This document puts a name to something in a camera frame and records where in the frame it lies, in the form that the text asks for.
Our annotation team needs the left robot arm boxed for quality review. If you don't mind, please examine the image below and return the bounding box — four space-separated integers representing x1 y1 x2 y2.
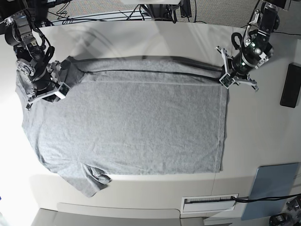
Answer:
63 1 279 90

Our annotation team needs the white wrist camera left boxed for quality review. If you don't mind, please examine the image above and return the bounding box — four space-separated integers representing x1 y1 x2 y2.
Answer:
219 73 235 89

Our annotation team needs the black cable at grommet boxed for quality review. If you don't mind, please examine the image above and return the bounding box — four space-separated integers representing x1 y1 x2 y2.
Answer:
231 194 301 203

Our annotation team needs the grey T-shirt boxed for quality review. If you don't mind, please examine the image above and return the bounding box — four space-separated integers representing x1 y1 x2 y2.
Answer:
15 56 234 198

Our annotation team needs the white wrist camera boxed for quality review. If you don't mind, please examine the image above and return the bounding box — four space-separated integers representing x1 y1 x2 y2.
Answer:
219 73 235 89
55 82 71 99

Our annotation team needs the blue-grey tablet board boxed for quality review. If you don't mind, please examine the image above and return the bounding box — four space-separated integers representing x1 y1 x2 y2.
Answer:
241 162 299 221

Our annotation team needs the black phone on table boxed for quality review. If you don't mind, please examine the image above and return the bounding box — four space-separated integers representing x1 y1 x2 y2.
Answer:
280 63 301 108

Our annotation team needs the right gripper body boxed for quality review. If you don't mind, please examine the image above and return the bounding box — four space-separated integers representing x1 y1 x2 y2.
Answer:
16 60 62 110

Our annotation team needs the black device bottom right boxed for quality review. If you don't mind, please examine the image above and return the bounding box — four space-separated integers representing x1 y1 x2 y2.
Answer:
269 213 293 226

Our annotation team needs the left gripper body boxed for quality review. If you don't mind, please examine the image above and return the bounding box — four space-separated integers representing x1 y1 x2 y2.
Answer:
215 41 274 91

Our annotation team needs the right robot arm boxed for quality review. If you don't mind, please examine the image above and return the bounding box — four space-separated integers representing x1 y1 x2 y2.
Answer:
3 0 229 117

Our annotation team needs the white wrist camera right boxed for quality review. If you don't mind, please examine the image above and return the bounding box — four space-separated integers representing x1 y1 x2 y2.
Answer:
55 82 71 99

